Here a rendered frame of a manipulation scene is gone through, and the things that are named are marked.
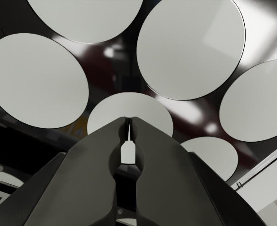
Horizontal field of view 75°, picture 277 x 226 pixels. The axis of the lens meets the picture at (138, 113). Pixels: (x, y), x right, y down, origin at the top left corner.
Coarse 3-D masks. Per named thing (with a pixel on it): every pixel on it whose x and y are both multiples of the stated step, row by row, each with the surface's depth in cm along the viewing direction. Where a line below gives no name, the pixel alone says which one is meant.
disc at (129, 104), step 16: (112, 96) 19; (128, 96) 19; (144, 96) 19; (96, 112) 20; (112, 112) 20; (128, 112) 20; (144, 112) 20; (160, 112) 20; (96, 128) 21; (160, 128) 21; (128, 144) 22; (128, 160) 23
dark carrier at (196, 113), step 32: (0, 0) 15; (160, 0) 15; (256, 0) 15; (0, 32) 16; (32, 32) 16; (128, 32) 16; (256, 32) 16; (96, 64) 17; (128, 64) 17; (256, 64) 18; (96, 96) 19; (160, 96) 19; (32, 128) 21; (64, 128) 21; (192, 128) 21; (256, 160) 24
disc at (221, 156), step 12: (180, 144) 22; (192, 144) 22; (204, 144) 22; (216, 144) 22; (228, 144) 22; (204, 156) 23; (216, 156) 23; (228, 156) 23; (216, 168) 24; (228, 168) 24
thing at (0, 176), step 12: (0, 132) 24; (12, 132) 24; (24, 144) 25; (36, 144) 25; (48, 144) 26; (0, 168) 19; (12, 168) 20; (24, 168) 21; (0, 180) 19; (12, 180) 19; (24, 180) 20; (120, 180) 29; (132, 180) 29; (12, 192) 19; (120, 204) 24; (120, 216) 23; (132, 216) 24
